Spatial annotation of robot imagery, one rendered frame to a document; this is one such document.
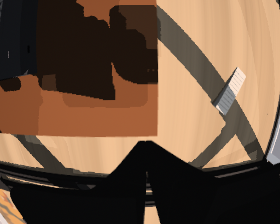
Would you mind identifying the brown flat rectangular board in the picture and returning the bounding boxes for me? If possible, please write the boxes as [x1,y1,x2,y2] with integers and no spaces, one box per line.
[0,0,158,137]

